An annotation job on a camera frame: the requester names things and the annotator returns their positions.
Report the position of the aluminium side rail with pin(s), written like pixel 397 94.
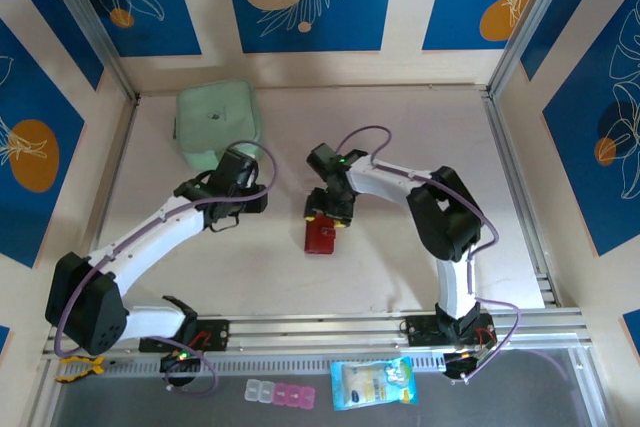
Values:
pixel 520 197
pixel 106 207

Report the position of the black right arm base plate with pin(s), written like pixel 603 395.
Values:
pixel 417 329

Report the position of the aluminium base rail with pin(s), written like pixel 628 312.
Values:
pixel 320 329

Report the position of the yellow black pliers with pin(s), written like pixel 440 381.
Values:
pixel 95 364

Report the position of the pink clear pill organizer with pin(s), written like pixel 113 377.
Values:
pixel 280 393

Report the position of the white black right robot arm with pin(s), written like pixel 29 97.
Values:
pixel 380 182

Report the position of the blue white snack packet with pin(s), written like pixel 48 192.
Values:
pixel 372 384

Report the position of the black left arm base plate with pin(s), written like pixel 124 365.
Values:
pixel 217 334

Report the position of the red leather card holder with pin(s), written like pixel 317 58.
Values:
pixel 320 239

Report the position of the aluminium corner post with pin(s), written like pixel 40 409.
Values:
pixel 92 22
pixel 531 22

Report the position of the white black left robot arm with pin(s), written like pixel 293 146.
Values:
pixel 165 227

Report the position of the mint green zipper pouch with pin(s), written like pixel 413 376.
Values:
pixel 215 117

